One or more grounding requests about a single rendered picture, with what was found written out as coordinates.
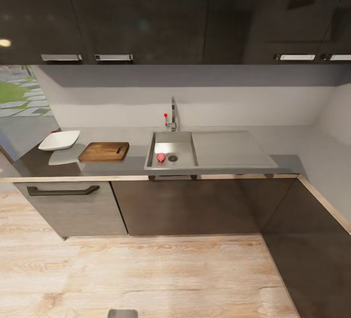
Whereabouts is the cutting board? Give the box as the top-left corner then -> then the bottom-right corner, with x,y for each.
78,142 -> 129,161

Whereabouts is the vidalia onion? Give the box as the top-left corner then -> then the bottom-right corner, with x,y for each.
156,153 -> 165,161

